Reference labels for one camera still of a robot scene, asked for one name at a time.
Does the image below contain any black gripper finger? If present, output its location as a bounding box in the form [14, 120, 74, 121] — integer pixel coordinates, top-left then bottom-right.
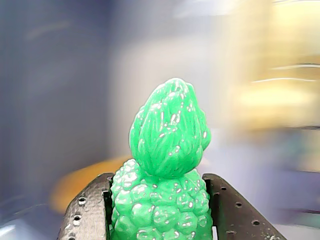
[202, 173, 288, 240]
[56, 172, 115, 240]

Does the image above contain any green toy pineapple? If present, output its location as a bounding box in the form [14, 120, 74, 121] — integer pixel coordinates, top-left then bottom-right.
[109, 77, 215, 240]

